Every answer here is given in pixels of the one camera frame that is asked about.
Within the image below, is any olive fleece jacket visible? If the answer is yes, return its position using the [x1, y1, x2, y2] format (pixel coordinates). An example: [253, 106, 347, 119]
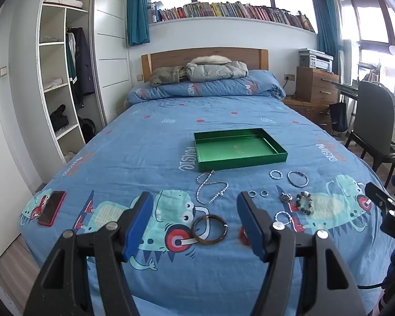
[150, 67, 188, 88]

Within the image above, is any blue pillow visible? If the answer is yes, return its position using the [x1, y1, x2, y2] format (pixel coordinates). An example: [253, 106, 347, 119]
[128, 70, 286, 106]

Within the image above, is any white printer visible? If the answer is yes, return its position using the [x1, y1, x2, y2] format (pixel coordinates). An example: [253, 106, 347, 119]
[299, 48, 334, 72]

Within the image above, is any green tray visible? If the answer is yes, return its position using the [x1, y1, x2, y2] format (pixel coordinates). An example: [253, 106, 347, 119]
[194, 128, 288, 172]

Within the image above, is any folded white clothing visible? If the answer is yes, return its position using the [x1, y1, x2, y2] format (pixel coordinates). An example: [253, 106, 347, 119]
[43, 78, 65, 90]

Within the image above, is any dark desk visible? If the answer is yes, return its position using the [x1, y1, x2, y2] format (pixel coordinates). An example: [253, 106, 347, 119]
[331, 81, 395, 126]

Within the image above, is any white wardrobe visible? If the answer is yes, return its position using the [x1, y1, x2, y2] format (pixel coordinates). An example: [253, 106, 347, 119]
[36, 0, 130, 165]

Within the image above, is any blue printed bedsheet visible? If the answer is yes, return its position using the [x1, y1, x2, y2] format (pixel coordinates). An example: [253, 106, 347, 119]
[20, 95, 394, 316]

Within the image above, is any low wooden nightstand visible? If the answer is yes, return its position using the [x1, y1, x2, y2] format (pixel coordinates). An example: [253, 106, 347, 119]
[285, 97, 336, 132]

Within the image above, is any silver bead necklace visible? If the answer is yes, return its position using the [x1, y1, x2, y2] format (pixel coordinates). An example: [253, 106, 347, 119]
[196, 170, 229, 205]

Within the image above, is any dark tote bag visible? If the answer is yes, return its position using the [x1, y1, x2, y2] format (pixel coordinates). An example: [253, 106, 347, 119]
[329, 103, 349, 135]

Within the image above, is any wooden dresser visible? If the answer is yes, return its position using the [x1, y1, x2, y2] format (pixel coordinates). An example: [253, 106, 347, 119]
[295, 66, 340, 104]

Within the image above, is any dark brown bangle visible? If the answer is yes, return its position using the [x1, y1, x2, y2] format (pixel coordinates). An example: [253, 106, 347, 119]
[191, 215, 228, 246]

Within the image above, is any row of books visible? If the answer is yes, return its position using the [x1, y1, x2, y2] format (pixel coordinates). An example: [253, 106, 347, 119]
[147, 2, 317, 33]

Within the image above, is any white wall shelf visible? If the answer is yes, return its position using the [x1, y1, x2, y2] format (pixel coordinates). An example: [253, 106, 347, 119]
[148, 16, 318, 35]

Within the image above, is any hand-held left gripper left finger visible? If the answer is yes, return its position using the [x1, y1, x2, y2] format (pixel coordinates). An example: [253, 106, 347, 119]
[22, 191, 155, 316]

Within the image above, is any hanging green white garment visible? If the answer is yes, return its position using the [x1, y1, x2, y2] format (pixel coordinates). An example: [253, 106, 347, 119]
[65, 33, 78, 106]

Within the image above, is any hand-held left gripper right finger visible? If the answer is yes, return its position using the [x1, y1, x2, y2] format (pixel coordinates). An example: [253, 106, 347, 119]
[237, 191, 377, 316]

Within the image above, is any grey puffer jacket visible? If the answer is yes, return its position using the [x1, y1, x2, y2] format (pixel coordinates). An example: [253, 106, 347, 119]
[141, 48, 269, 83]
[186, 56, 249, 81]

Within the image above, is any phone in red case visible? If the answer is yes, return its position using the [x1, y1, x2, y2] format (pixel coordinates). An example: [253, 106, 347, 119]
[37, 190, 67, 227]

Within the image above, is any black bag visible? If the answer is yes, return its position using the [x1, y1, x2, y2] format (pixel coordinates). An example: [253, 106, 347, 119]
[49, 105, 70, 132]

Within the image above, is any teal curtain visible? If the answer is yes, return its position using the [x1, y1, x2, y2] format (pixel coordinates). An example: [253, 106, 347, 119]
[127, 0, 150, 47]
[311, 0, 341, 73]

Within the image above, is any plain silver bangle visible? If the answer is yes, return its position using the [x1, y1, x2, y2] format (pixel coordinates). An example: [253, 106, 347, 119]
[287, 170, 309, 187]

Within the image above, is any black backpack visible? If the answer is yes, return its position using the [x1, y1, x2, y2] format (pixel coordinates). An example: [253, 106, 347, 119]
[78, 117, 96, 144]

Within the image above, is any white door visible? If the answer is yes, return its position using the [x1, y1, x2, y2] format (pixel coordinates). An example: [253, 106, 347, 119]
[0, 7, 33, 260]

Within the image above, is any dark bead bracelet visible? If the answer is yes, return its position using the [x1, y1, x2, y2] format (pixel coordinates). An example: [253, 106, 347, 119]
[295, 191, 314, 216]

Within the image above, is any hanging dark jacket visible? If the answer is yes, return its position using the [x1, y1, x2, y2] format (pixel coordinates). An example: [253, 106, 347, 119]
[73, 28, 96, 106]

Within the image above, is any grey chair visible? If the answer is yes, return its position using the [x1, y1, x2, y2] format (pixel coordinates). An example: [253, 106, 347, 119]
[345, 81, 395, 178]

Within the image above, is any black cable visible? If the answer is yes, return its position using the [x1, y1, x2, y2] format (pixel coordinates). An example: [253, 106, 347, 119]
[357, 270, 395, 292]

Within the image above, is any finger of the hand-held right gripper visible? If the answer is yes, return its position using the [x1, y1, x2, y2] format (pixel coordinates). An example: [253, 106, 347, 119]
[365, 182, 395, 213]

